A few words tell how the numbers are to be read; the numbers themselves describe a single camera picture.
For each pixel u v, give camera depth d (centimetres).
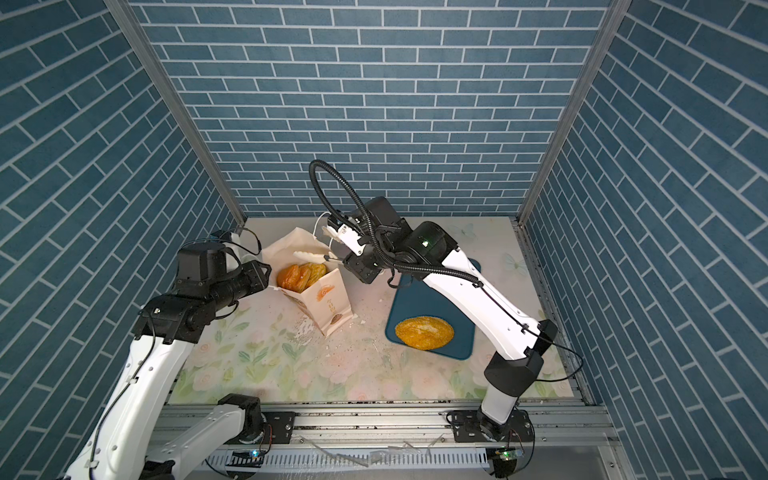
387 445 72
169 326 43
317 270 86
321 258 67
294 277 81
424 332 85
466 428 74
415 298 96
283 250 83
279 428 73
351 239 56
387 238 46
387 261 44
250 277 61
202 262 48
